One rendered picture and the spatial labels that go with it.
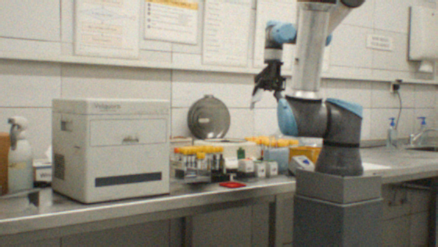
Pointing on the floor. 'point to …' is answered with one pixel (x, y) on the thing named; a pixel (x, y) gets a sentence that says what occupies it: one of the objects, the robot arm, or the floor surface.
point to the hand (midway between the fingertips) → (266, 111)
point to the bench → (212, 199)
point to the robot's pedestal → (336, 223)
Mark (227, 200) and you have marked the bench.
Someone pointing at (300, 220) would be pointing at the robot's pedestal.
